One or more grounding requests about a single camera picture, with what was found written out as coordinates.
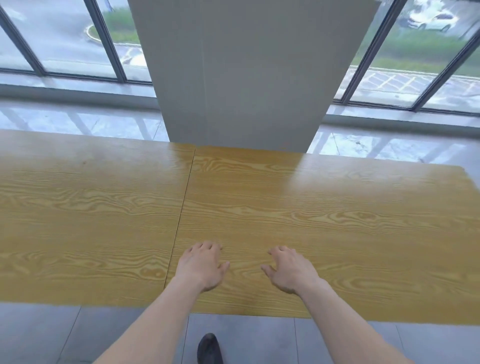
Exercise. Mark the white car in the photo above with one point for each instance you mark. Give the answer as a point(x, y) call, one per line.
point(435, 21)

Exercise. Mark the person's left hand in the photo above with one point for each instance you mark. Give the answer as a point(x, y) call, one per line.
point(200, 268)

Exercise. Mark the person's black shoe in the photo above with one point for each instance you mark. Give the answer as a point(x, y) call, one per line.
point(210, 350)

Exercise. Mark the person's right hand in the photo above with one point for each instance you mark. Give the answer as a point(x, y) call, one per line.
point(294, 273)

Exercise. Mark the wooden table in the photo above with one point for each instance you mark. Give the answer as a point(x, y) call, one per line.
point(337, 225)
point(93, 206)

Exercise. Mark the person's left forearm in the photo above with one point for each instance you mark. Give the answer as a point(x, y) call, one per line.
point(150, 330)

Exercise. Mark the person's right forearm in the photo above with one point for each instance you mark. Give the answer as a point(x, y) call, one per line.
point(348, 330)

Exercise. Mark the black framed window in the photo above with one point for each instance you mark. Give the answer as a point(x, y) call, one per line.
point(412, 75)
point(75, 37)

